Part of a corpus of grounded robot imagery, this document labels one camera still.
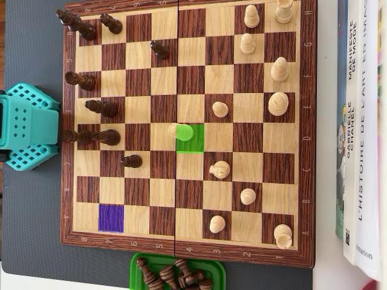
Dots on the dark wooden pawn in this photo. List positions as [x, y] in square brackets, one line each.
[133, 161]
[110, 137]
[181, 264]
[144, 269]
[198, 276]
[161, 51]
[167, 272]
[206, 284]
[114, 26]

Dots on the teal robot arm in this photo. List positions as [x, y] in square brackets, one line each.
[36, 127]

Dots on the dark wooden tall chess piece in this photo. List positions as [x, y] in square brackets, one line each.
[86, 30]
[81, 137]
[106, 108]

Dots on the light wooden knight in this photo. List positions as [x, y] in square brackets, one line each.
[220, 169]

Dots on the light wooden pawn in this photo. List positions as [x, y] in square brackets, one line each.
[217, 224]
[251, 19]
[248, 196]
[248, 45]
[220, 109]

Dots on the wooden folding chessboard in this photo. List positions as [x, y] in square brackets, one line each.
[190, 81]

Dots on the light bishop right side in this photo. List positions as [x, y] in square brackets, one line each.
[278, 104]

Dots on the dark wooden rook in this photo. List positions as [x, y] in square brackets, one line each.
[86, 81]

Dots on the green plastic tray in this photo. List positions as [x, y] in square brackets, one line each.
[217, 269]

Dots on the light wooden rook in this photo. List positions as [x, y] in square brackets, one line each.
[283, 235]
[284, 13]

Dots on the dark wooden bishop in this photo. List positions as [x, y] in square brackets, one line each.
[156, 283]

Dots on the illustrated blue book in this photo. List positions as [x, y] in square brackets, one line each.
[341, 181]

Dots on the white Gabrielle Chanel book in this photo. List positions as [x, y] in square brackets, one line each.
[350, 90]

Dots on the white art history book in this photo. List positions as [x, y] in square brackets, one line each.
[367, 151]

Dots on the book with coloured page edges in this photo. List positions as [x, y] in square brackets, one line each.
[383, 151]

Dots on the pink object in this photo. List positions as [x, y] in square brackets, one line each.
[378, 286]

